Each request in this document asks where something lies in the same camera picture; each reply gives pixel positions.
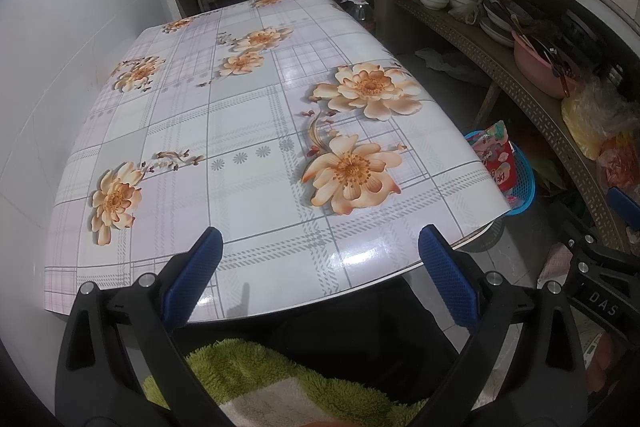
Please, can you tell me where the stack of plates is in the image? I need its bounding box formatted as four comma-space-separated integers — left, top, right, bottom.
480, 2, 531, 48

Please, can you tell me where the green shaggy cloth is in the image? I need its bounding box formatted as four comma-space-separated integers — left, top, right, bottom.
142, 338, 431, 427

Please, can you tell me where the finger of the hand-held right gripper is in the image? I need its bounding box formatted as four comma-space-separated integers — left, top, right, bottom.
560, 186, 640, 278

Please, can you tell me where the person's right hand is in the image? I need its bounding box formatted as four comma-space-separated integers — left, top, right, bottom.
587, 332, 626, 390

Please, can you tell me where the oil bottle with red cap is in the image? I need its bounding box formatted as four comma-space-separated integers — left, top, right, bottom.
347, 0, 376, 32

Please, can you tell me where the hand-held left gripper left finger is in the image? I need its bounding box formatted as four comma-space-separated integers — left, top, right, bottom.
55, 227, 236, 427

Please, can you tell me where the perforated metal shelf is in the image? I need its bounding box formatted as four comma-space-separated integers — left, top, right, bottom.
395, 0, 631, 253

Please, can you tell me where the orange plastic bag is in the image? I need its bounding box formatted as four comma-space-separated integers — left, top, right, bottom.
597, 132, 640, 192

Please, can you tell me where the red snack packet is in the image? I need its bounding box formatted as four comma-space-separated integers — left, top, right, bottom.
472, 121, 518, 198

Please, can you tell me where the yellow plastic bag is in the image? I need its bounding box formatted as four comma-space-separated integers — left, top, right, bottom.
561, 77, 631, 160

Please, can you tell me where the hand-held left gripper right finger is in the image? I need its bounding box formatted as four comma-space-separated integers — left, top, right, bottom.
418, 225, 588, 427

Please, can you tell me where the pink plastic basin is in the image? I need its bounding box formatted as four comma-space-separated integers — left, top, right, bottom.
512, 34, 583, 100

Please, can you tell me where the dark cloth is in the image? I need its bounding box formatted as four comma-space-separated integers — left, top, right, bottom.
185, 277, 461, 408

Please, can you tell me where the crumpled white plastic bag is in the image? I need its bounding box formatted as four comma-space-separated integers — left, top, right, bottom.
415, 47, 493, 82

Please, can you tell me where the blue plastic basket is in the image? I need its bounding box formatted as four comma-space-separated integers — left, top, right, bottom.
464, 129, 537, 215

